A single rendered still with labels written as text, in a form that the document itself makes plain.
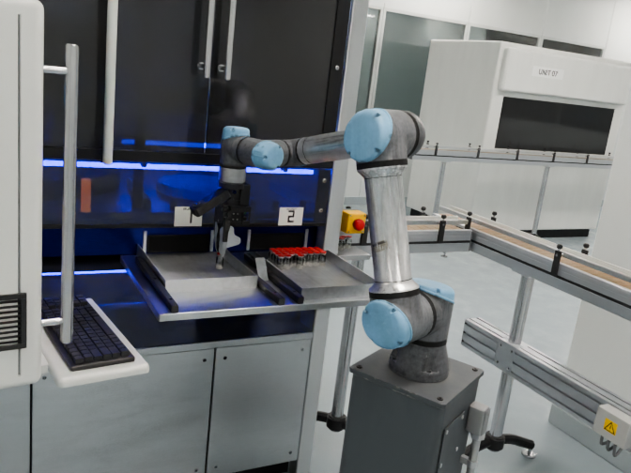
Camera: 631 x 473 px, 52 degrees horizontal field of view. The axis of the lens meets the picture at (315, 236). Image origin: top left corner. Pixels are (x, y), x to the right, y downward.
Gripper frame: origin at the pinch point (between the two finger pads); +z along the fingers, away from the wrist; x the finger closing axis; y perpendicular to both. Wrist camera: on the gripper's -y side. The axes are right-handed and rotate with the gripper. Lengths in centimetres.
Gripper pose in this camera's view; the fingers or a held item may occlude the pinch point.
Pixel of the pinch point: (218, 251)
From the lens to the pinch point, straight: 186.4
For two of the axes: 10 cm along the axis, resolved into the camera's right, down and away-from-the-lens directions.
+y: 8.8, -0.1, 4.7
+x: -4.6, -2.7, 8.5
